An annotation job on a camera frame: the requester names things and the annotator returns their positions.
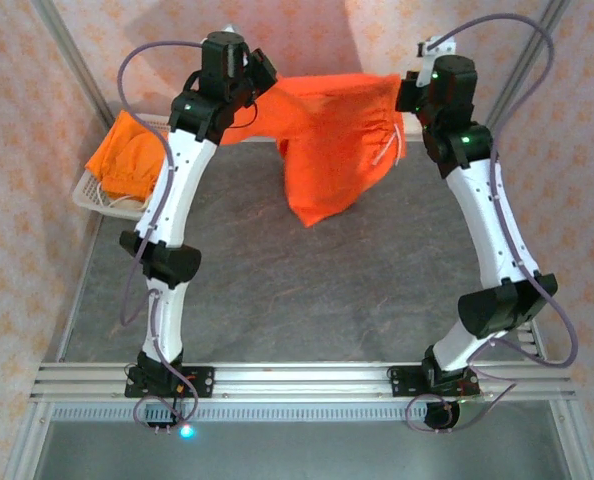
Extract slotted grey cable duct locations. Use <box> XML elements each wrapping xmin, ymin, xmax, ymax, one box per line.
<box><xmin>51</xmin><ymin>403</ymin><xmax>553</xmax><ymax>424</ymax></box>

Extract orange shorts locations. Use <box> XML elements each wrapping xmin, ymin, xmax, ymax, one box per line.
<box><xmin>85</xmin><ymin>110</ymin><xmax>171</xmax><ymax>196</ymax></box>
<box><xmin>220</xmin><ymin>72</ymin><xmax>409</xmax><ymax>229</ymax></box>

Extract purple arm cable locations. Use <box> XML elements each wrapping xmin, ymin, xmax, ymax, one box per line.
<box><xmin>116</xmin><ymin>40</ymin><xmax>208</xmax><ymax>436</ymax></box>
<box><xmin>405</xmin><ymin>13</ymin><xmax>580</xmax><ymax>435</ymax></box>

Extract white plastic mesh basket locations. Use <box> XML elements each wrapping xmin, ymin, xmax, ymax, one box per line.
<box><xmin>71</xmin><ymin>112</ymin><xmax>173</xmax><ymax>221</ymax></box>

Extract thin black left gripper wire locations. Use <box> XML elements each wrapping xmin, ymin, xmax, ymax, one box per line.
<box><xmin>231</xmin><ymin>97</ymin><xmax>259</xmax><ymax>132</ymax></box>

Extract aluminium frame post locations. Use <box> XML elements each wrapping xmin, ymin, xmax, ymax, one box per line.
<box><xmin>475</xmin><ymin>0</ymin><xmax>574</xmax><ymax>146</ymax></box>
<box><xmin>29</xmin><ymin>0</ymin><xmax>116</xmax><ymax>124</ymax></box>

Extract wide aluminium base rail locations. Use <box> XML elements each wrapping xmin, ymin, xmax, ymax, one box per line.
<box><xmin>29</xmin><ymin>362</ymin><xmax>578</xmax><ymax>401</ymax></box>

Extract black round base cover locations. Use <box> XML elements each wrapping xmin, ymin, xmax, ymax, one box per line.
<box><xmin>424</xmin><ymin>399</ymin><xmax>463</xmax><ymax>432</ymax></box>

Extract aluminium frame leg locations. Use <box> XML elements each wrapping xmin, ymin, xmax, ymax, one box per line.
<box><xmin>4</xmin><ymin>399</ymin><xmax>53</xmax><ymax>480</ymax></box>
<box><xmin>549</xmin><ymin>399</ymin><xmax>594</xmax><ymax>480</ymax></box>

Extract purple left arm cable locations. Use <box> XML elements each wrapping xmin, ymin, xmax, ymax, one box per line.
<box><xmin>116</xmin><ymin>40</ymin><xmax>208</xmax><ymax>436</ymax></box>

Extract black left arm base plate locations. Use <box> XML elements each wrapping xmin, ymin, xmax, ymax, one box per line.
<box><xmin>124</xmin><ymin>365</ymin><xmax>216</xmax><ymax>400</ymax></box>

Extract aluminium table side rail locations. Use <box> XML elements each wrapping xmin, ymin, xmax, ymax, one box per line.
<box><xmin>56</xmin><ymin>219</ymin><xmax>103</xmax><ymax>362</ymax></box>
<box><xmin>516</xmin><ymin>319</ymin><xmax>548</xmax><ymax>362</ymax></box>

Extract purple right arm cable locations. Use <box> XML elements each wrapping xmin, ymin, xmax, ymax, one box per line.
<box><xmin>405</xmin><ymin>13</ymin><xmax>580</xmax><ymax>435</ymax></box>

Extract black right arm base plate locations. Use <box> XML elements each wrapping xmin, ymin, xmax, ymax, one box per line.
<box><xmin>386</xmin><ymin>365</ymin><xmax>481</xmax><ymax>399</ymax></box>

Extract beige shorts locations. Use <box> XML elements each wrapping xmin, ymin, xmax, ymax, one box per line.
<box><xmin>107</xmin><ymin>192</ymin><xmax>153</xmax><ymax>214</ymax></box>

